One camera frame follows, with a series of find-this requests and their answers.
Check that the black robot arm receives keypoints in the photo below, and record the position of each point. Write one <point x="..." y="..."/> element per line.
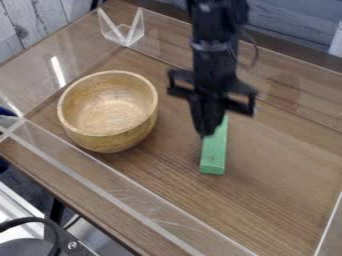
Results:
<point x="217" y="25"/>

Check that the clear acrylic corner bracket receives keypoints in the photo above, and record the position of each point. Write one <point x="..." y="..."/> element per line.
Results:
<point x="123" y="34"/>

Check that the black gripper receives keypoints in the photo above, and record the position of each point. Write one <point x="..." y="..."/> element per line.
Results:
<point x="212" y="89"/>

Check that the black metal base plate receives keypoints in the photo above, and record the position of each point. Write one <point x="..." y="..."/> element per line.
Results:
<point x="69" y="245"/>

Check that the clear acrylic tray wall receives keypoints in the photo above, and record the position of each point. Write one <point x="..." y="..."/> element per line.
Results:
<point x="272" y="206"/>

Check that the brown wooden bowl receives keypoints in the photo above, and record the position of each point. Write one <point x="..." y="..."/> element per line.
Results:
<point x="107" y="110"/>

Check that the black table leg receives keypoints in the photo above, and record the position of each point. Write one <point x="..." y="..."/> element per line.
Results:
<point x="56" y="211"/>

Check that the green rectangular block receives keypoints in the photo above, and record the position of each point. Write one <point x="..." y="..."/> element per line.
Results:
<point x="213" y="150"/>

